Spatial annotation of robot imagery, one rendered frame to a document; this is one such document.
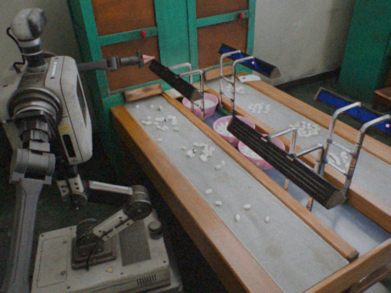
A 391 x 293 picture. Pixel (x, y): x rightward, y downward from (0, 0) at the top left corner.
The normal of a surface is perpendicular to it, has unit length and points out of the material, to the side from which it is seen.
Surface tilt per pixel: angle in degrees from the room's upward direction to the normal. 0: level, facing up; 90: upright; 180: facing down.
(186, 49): 90
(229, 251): 0
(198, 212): 0
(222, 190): 0
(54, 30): 90
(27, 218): 56
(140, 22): 90
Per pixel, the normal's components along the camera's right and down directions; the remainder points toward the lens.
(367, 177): -0.05, -0.82
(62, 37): 0.44, 0.50
